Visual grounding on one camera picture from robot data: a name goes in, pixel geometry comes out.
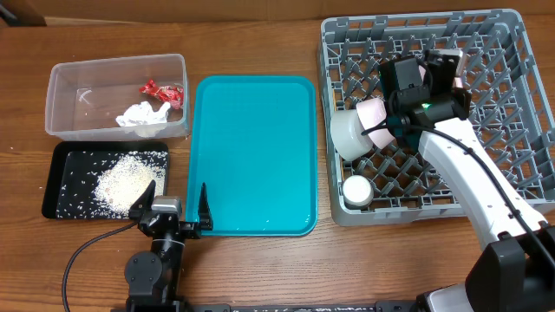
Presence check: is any black tray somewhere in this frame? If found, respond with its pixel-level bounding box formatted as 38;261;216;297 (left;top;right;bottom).
42;141;169;219

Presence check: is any small pink bowl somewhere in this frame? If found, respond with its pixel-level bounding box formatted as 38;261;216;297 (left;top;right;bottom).
356;98;395;149

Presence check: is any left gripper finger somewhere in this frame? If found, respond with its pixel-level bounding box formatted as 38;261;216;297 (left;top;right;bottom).
128;180;156;219
198;183;213;231

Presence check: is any grey dishwasher rack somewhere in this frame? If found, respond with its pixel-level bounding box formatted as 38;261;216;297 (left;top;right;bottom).
318;9;554;226

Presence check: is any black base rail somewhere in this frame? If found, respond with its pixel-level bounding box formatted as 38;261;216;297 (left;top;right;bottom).
112;300;431;312

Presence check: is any red snack wrapper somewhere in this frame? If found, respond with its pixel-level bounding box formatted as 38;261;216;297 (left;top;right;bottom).
140;80;185;109

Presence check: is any grey bowl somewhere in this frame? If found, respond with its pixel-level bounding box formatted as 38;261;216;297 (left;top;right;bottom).
330;110;373;161

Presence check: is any clear plastic bin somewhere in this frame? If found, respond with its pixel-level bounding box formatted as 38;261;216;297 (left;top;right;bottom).
44;54;191;141

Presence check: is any pile of rice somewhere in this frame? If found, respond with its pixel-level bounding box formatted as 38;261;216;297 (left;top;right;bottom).
96;156;162;217

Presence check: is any teal serving tray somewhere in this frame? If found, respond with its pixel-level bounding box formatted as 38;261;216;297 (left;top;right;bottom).
186;75;318;237

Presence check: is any white cup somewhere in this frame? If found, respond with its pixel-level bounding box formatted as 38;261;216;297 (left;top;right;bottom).
342;175;374;210

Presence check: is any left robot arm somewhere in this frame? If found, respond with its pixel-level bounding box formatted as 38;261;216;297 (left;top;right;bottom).
124;181;213;312

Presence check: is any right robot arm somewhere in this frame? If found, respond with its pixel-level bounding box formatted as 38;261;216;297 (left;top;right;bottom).
378;50;554;311

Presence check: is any large white plate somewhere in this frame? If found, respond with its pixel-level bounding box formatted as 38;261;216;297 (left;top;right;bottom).
419;62;463;94

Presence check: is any white tissue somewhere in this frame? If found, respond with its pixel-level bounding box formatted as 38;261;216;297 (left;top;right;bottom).
115;101;172;139

